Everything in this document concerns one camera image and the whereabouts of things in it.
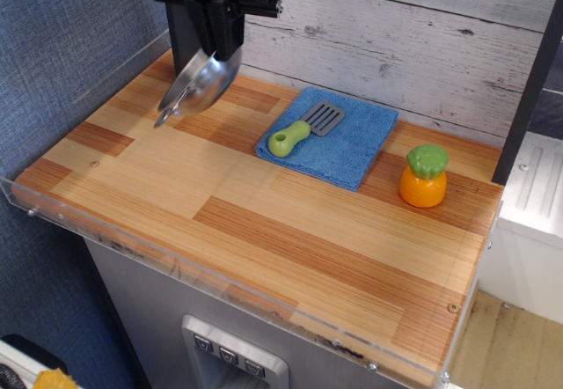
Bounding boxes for stainless steel bowl with handles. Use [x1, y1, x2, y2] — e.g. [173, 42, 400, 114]
[154, 48, 243, 128]

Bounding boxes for blue folded cloth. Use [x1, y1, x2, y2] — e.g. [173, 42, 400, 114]
[255, 86, 398, 191]

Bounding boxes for orange toy carrot green top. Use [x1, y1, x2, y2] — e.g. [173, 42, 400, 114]
[398, 144, 449, 208]

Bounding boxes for grey toy fridge cabinet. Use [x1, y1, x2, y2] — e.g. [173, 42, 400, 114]
[86, 241, 399, 388]

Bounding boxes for silver dispenser button panel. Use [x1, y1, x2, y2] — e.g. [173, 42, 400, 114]
[181, 314, 289, 388]

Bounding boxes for white appliance on right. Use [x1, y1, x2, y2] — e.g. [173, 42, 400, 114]
[478, 132, 562, 323]

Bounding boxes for yellow black object bottom left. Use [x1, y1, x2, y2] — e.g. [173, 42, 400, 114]
[1, 334, 80, 388]

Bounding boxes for black vertical post left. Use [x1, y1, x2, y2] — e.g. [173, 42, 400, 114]
[165, 4, 201, 76]

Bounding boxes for black vertical post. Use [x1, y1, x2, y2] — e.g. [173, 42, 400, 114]
[492, 0, 562, 185]
[165, 4, 201, 76]

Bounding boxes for grey spatula with green handle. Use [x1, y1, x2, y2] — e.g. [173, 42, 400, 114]
[267, 100, 345, 158]

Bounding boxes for clear acrylic guard rail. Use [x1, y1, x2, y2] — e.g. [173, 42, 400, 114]
[1, 19, 512, 388]

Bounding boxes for black vertical post right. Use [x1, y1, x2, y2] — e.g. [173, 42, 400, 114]
[492, 0, 562, 185]

